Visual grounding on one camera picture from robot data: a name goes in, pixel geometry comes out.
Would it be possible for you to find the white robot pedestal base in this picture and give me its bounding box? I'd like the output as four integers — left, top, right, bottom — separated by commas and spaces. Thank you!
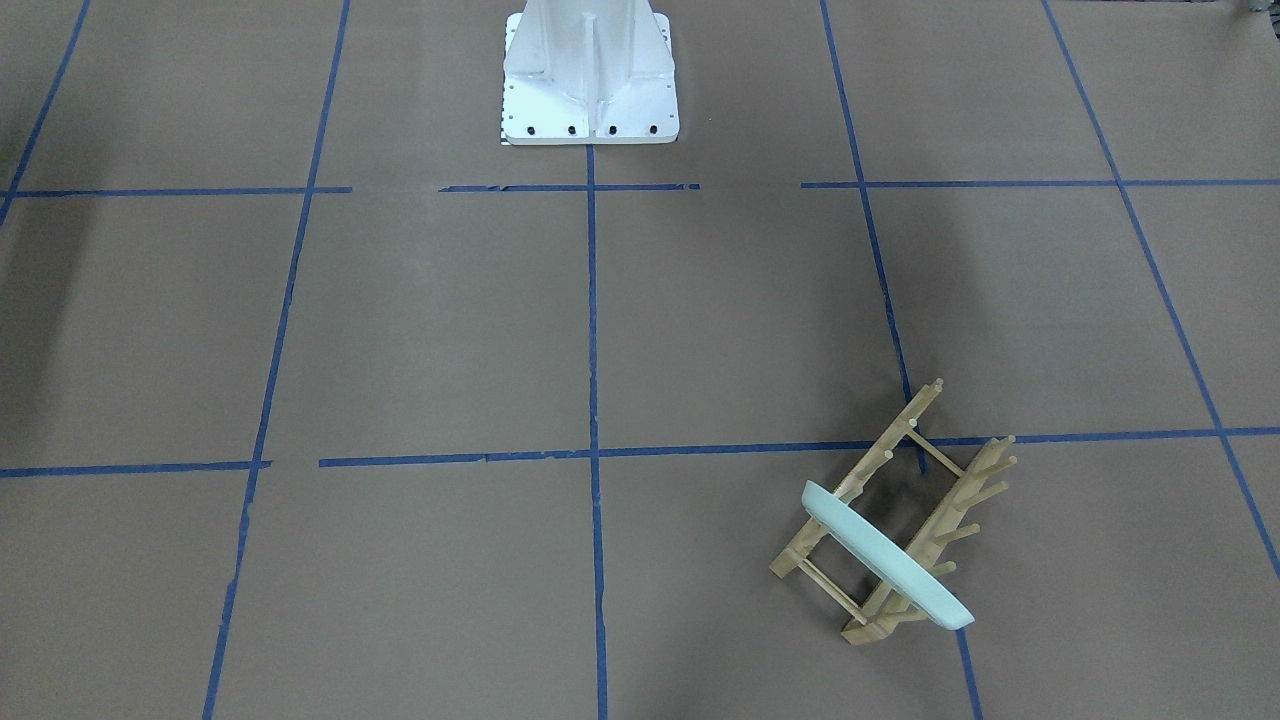
500, 1, 681, 146

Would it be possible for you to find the wooden dish rack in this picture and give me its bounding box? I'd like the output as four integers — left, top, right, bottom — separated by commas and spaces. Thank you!
769, 378, 1018, 646

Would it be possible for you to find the light green plate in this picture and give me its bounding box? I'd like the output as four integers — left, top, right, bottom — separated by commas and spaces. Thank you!
801, 480, 975, 632

